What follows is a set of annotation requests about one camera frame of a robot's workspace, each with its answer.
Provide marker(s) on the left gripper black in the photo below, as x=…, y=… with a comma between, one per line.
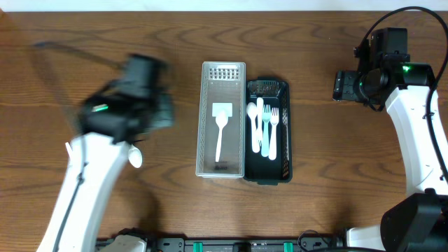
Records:
x=162, y=107

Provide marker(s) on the clear mesh plastic tray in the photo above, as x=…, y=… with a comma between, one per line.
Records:
x=223, y=88

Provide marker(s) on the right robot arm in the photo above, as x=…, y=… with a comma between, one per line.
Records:
x=419, y=222

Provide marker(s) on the black mesh plastic tray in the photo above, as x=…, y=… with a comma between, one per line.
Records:
x=259, y=169

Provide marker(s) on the white spoon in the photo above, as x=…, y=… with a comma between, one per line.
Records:
x=252, y=113
x=69, y=150
x=135, y=157

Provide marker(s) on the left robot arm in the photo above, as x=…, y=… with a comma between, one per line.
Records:
x=109, y=122

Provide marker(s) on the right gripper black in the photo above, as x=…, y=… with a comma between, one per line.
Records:
x=340, y=85

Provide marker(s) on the white fork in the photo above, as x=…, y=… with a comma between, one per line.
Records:
x=259, y=131
x=273, y=139
x=266, y=115

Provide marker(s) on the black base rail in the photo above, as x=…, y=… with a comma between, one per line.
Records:
x=308, y=241

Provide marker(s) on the white spoon angled large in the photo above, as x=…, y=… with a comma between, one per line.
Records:
x=221, y=121

